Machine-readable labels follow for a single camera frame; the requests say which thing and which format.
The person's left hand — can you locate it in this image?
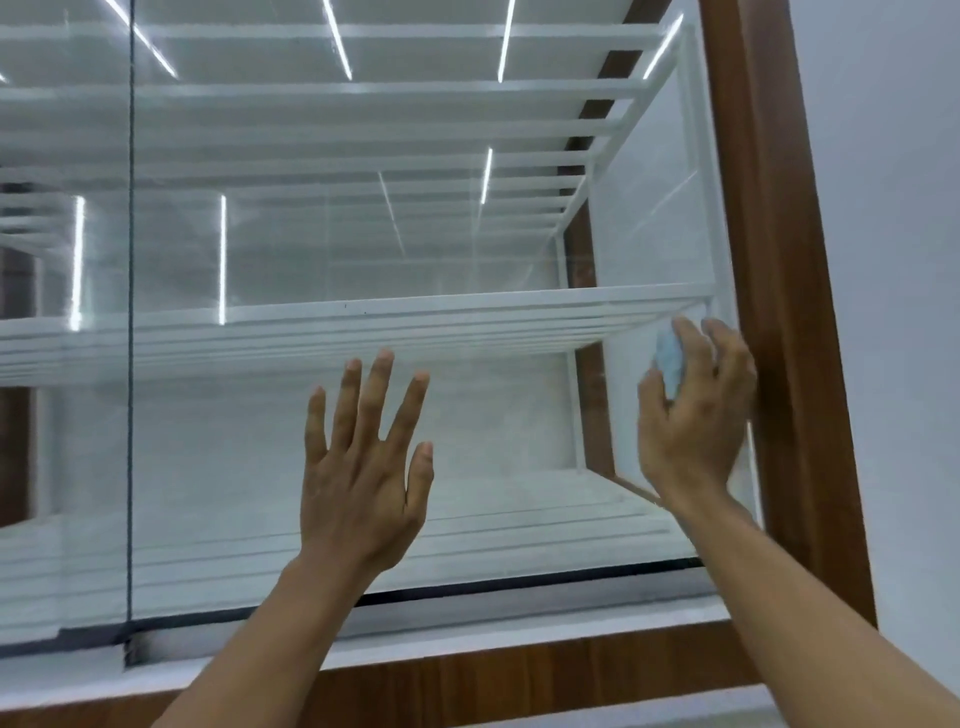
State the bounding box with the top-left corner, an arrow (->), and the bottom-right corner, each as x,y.
287,349 -> 436,595

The person's right hand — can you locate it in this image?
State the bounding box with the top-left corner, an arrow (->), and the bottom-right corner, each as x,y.
635,314 -> 759,524

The light blue cleaning cloth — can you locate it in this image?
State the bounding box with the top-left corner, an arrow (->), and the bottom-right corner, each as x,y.
653,322 -> 721,403

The wooden framed display cabinet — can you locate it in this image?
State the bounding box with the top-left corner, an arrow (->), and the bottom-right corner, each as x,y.
0,0 -> 879,728

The person's left forearm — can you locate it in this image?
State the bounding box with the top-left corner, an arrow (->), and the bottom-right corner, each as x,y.
153,558 -> 376,728

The person's right forearm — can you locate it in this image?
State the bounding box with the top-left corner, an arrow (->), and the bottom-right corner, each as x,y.
671,491 -> 960,728

